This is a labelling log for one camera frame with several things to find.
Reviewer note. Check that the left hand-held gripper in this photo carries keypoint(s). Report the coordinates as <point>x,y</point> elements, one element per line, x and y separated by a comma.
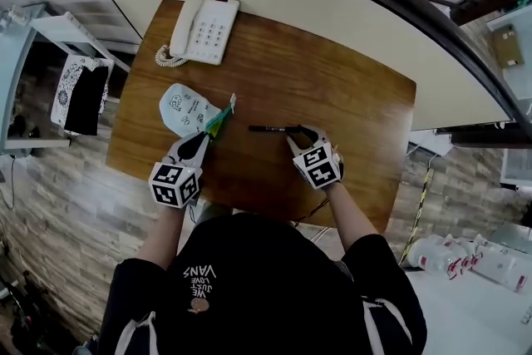
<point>174,185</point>

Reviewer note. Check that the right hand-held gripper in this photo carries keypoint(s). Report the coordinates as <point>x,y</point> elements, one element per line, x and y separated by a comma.
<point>318,166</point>

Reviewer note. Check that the black pen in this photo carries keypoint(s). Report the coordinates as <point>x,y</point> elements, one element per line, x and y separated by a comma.
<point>270,129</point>

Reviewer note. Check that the light blue pencil pouch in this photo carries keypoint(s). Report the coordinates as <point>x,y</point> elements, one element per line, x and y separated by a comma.
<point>183,108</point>

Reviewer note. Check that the person's right forearm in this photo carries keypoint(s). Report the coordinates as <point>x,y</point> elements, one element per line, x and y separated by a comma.
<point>351,216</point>

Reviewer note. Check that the person's left forearm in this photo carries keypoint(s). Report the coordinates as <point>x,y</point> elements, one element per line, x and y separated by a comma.
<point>164,237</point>

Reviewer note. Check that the black cloth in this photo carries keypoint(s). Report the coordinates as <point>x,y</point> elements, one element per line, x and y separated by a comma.
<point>87,100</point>

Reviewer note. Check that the yellow black striped tape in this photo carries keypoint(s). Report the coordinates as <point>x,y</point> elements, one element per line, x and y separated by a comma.
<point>417,216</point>

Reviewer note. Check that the patterned white seat cushion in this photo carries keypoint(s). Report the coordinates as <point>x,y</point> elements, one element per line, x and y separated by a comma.
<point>62,95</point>

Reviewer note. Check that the person's black printed shirt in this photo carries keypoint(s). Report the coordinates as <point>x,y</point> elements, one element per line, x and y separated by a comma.
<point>266,291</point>

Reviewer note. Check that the white wooden chair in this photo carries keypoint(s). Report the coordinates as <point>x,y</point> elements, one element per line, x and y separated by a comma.
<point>62,29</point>

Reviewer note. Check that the light blue desk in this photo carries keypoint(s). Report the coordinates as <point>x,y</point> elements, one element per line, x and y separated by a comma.
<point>12,66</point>

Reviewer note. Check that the white plastic bags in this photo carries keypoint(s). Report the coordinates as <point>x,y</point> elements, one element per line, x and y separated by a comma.
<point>465,262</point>

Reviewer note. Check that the white dispenser bottle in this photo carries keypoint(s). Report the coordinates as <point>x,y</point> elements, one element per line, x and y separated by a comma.
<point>17,14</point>

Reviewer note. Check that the brown cardboard box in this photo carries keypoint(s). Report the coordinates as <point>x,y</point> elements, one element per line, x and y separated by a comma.
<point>508,45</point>

